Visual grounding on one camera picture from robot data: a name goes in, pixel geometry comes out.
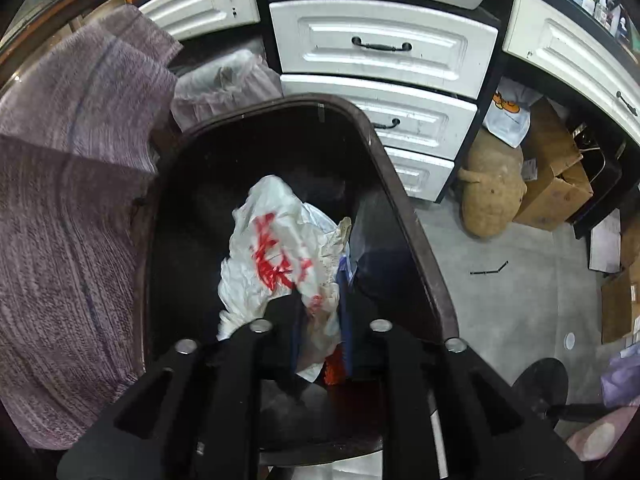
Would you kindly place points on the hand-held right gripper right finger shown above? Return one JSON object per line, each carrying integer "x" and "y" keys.
{"x": 345, "y": 320}

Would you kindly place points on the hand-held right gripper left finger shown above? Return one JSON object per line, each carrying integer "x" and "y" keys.
{"x": 296, "y": 340}

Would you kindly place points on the orange foam net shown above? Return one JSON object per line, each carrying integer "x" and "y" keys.
{"x": 334, "y": 371}

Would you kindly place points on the white bag red characters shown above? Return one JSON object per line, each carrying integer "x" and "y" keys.
{"x": 270, "y": 250}

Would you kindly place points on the dark brown trash bin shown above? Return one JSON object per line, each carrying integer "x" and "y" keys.
{"x": 210, "y": 210}

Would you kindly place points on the black stick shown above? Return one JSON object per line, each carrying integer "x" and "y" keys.
{"x": 489, "y": 270}

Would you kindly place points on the white drawer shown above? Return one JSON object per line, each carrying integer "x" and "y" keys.
{"x": 385, "y": 40}
{"x": 570, "y": 60}
{"x": 200, "y": 0}
{"x": 415, "y": 172}
{"x": 415, "y": 110}

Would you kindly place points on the burlap sack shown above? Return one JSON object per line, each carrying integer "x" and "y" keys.
{"x": 492, "y": 185}

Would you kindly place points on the black stool base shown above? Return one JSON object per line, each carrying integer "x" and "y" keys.
{"x": 540, "y": 385}

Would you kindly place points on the white floor disc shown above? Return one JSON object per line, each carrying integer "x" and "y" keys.
{"x": 571, "y": 341}

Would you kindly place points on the purple striped tablecloth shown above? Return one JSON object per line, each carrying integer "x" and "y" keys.
{"x": 65, "y": 260}

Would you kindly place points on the open cardboard box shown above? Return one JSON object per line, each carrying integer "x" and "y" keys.
{"x": 550, "y": 170}

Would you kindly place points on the clear plastic bag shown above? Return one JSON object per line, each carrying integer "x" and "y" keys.
{"x": 225, "y": 90}

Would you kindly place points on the white bag orange print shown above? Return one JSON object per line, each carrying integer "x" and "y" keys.
{"x": 510, "y": 110}

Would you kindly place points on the flat cardboard box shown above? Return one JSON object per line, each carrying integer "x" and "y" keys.
{"x": 620, "y": 305}

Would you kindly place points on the purple satin cloth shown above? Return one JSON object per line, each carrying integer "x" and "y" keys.
{"x": 622, "y": 375}

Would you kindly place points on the black paper bag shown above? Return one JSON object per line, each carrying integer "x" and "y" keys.
{"x": 595, "y": 160}

